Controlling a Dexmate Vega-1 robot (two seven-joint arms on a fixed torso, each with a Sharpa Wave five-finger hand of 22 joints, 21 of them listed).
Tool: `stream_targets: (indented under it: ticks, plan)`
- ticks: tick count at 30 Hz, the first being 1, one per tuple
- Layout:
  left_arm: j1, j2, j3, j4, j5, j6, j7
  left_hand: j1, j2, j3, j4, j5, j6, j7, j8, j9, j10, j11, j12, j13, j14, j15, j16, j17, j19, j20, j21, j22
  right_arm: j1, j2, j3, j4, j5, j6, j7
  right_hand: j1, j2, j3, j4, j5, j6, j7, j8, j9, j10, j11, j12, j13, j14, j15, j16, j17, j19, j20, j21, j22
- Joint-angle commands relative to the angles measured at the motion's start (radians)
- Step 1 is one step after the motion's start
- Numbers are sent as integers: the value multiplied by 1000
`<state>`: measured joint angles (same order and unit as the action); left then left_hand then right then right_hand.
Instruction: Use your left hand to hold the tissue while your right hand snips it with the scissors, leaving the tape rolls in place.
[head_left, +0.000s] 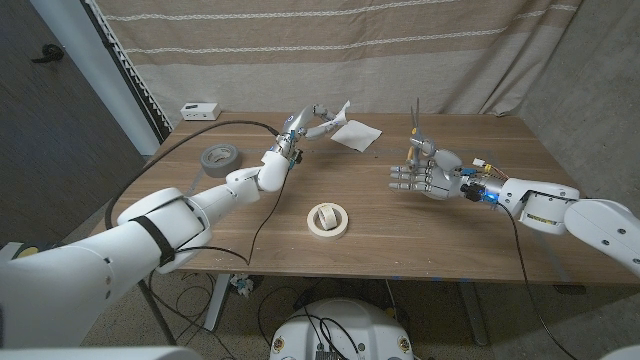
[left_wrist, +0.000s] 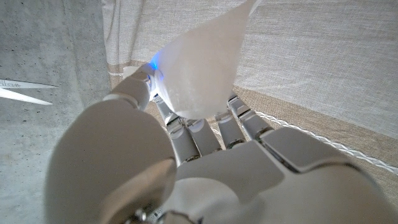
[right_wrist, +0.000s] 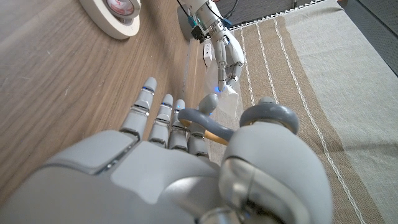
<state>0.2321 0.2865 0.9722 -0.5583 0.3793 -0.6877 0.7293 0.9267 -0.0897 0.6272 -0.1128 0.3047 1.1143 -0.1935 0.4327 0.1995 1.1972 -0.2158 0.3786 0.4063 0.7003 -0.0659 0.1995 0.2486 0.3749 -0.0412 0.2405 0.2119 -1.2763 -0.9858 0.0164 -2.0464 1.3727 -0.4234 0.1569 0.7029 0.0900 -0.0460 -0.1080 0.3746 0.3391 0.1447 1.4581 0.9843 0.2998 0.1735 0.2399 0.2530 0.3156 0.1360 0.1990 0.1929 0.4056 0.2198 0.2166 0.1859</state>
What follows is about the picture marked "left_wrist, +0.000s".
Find white tissue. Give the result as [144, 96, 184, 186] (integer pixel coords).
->
[154, 0, 262, 121]

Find beige striped curtain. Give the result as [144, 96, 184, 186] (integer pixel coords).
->
[101, 0, 398, 203]

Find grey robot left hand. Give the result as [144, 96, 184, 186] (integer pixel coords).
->
[44, 63, 398, 224]

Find orange grey handled scissors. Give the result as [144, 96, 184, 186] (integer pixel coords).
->
[0, 79, 59, 106]

